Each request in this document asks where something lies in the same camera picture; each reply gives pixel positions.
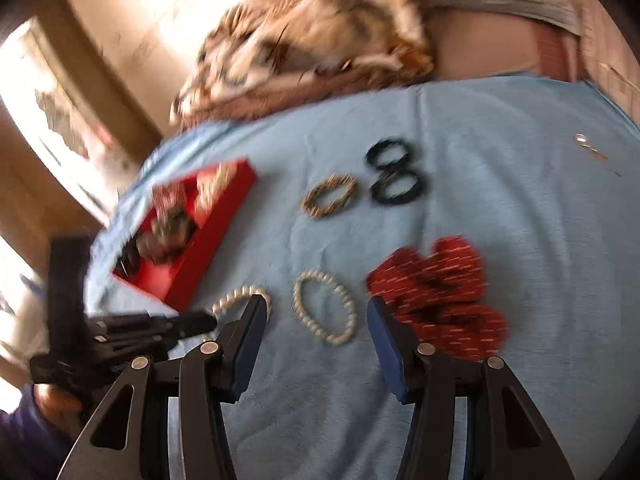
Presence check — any grey fuzzy scrunchie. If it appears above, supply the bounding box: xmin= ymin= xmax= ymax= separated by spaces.
xmin=136 ymin=206 xmax=198 ymax=264

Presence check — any dark red dotted scrunchie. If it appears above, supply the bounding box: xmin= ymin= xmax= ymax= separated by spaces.
xmin=366 ymin=236 xmax=508 ymax=362

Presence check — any pearl bracelet with green bead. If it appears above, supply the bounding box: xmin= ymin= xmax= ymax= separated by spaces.
xmin=210 ymin=284 xmax=274 ymax=326

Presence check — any pink striped scrunchie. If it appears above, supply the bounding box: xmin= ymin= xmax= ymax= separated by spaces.
xmin=151 ymin=182 xmax=188 ymax=218

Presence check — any plain pearl bracelet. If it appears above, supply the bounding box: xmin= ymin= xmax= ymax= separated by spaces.
xmin=292 ymin=268 xmax=359 ymax=346

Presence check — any leopard print hair tie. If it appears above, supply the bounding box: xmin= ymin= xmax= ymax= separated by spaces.
xmin=300 ymin=173 xmax=359 ymax=219

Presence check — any black hair tie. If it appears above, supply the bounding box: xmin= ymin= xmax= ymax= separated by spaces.
xmin=368 ymin=164 xmax=429 ymax=207
xmin=364 ymin=138 xmax=412 ymax=176

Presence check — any black hair claw clip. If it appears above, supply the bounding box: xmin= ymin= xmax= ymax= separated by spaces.
xmin=115 ymin=242 xmax=141 ymax=278

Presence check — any white satin scrunchie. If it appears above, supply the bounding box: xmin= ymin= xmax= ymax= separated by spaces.
xmin=194 ymin=162 xmax=238 ymax=212

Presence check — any person left hand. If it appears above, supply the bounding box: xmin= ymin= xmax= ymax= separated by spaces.
xmin=34 ymin=384 xmax=82 ymax=432

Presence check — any red tray box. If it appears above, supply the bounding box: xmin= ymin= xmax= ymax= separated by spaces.
xmin=112 ymin=158 xmax=257 ymax=312

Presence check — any blue bed cloth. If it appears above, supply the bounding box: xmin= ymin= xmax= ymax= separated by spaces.
xmin=86 ymin=76 xmax=639 ymax=479

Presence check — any striped floral pillow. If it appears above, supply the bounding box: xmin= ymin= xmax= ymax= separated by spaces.
xmin=580 ymin=0 xmax=639 ymax=124

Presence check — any pink bedsheet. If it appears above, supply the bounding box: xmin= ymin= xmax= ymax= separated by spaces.
xmin=426 ymin=8 xmax=587 ymax=82

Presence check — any floral leaf blanket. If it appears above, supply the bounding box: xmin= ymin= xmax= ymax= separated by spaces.
xmin=170 ymin=0 xmax=434 ymax=129

